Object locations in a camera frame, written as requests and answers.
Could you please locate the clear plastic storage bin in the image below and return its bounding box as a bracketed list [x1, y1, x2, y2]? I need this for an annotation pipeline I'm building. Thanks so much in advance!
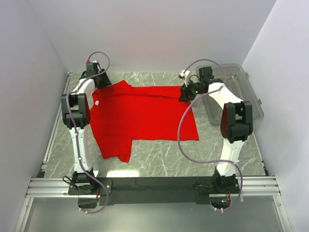
[203, 64, 264, 126]

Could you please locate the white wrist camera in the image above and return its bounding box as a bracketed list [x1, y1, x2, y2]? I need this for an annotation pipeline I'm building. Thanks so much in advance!
[178, 70, 190, 80]
[86, 60, 99, 72]

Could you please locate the aluminium front frame rail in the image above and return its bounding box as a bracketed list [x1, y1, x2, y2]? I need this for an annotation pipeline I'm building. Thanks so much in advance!
[26, 176, 281, 198]

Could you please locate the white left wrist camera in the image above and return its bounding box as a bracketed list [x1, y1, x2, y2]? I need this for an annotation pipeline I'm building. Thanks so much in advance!
[86, 60, 99, 72]

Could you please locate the red t shirt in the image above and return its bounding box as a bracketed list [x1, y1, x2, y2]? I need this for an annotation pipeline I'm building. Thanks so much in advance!
[90, 80, 199, 162]

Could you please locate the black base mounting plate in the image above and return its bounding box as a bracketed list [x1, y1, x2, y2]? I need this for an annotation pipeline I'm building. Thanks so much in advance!
[68, 176, 240, 205]

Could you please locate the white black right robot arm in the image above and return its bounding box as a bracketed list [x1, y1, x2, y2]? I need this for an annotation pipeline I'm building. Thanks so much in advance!
[179, 67, 253, 192]

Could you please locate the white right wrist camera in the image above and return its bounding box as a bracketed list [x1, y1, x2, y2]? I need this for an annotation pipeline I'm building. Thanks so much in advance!
[178, 70, 190, 80]

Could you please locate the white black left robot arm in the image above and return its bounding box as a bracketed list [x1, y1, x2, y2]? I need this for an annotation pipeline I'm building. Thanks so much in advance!
[61, 60, 111, 195]

